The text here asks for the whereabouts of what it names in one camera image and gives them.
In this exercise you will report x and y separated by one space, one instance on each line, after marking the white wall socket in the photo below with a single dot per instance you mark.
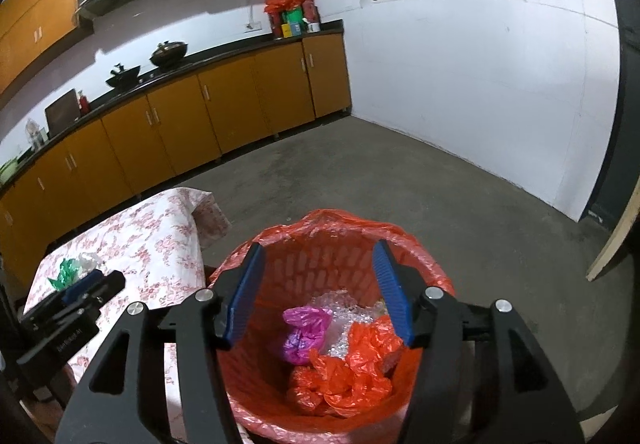
253 27

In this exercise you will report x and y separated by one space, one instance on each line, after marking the yellow box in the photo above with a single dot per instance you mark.
286 30

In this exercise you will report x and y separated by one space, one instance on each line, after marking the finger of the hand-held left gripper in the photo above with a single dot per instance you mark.
107 288
82 289

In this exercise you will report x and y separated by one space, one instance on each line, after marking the wooden plank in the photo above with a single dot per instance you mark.
612 239

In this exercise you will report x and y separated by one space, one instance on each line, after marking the red plastic bag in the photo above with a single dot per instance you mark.
375 339
345 386

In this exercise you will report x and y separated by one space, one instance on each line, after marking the floral tablecloth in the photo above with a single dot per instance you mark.
140 244

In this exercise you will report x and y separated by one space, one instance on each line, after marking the dark door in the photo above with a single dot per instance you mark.
625 99

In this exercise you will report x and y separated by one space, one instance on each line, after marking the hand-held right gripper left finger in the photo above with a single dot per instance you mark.
245 294

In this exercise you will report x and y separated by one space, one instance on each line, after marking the green basin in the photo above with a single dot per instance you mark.
7 172

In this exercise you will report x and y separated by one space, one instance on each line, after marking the black wok with lid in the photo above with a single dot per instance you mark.
169 54

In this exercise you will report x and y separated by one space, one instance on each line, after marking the pink plastic bag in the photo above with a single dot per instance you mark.
305 329

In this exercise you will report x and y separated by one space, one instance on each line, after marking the white cup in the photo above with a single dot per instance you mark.
313 27

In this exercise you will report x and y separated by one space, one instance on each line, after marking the green plastic bag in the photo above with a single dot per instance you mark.
65 274

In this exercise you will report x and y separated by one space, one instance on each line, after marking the brown long upper cabinets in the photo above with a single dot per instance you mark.
35 19

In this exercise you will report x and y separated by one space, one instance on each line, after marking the red lined trash basket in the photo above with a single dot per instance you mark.
320 264

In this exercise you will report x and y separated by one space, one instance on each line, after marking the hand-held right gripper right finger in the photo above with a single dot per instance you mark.
395 294

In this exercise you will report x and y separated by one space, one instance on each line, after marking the brown lower kitchen cabinets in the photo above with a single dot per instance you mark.
175 124

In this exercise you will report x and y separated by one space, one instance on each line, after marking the clear jar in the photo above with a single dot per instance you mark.
35 134

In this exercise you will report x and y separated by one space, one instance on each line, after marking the dark brown cutting board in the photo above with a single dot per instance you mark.
62 113

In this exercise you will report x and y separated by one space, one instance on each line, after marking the red bottle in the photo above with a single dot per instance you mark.
83 103

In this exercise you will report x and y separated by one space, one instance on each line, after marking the clear bubble wrap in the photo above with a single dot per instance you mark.
340 329

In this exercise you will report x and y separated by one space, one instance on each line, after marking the black kitchen countertop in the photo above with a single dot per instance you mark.
225 52

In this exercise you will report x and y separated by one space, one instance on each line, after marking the clear plastic scrap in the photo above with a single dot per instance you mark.
90 261

